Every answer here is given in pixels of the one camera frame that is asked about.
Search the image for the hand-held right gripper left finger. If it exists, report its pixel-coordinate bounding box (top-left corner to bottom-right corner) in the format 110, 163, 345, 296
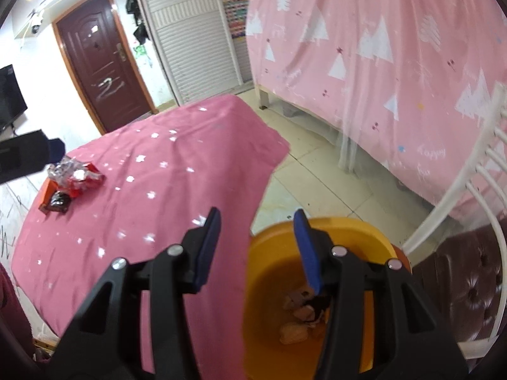
49, 207, 221, 380

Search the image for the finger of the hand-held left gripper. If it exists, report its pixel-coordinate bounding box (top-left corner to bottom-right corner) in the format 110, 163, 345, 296
0, 129, 66, 185

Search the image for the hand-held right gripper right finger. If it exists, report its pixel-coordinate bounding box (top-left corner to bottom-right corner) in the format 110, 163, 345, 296
293, 208, 473, 380

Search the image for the silver foil wrapper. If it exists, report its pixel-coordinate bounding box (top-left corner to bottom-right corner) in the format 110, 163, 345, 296
47, 156, 90, 187

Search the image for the red snack wrapper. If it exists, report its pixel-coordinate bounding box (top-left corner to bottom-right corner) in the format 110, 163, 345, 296
39, 162, 106, 215

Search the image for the yellow plastic bin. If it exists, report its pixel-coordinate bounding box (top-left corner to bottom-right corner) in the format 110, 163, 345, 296
246, 216, 411, 380

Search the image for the dark crumpled wrapper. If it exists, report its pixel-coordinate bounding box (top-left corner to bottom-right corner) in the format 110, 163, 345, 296
46, 190, 73, 213

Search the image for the black television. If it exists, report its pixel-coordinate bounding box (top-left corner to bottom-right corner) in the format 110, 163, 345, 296
0, 63, 29, 131

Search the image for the pink star-printed tablecloth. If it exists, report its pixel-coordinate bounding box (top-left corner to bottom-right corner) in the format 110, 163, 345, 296
11, 94, 292, 380

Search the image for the brown door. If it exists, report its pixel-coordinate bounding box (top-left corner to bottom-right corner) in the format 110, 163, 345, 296
52, 0, 155, 136

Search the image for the brown tufted leather seat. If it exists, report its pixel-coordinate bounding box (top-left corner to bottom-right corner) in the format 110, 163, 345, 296
412, 223, 507, 343

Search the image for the white sliding wardrobe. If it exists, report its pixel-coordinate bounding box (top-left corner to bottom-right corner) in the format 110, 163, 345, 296
132, 0, 254, 106

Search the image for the dark red garment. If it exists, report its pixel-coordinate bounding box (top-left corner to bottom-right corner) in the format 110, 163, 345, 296
0, 264, 37, 362

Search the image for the pink tree-printed curtain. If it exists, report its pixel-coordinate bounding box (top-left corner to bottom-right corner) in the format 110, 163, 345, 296
244, 0, 507, 223

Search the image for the white metal chair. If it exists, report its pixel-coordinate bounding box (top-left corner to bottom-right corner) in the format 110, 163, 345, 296
401, 81, 507, 362

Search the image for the colourful chart poster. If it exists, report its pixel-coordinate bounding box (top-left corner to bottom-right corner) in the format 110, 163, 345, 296
219, 0, 250, 41

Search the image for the white security camera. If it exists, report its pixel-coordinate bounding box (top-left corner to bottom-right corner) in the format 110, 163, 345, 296
25, 9, 45, 35

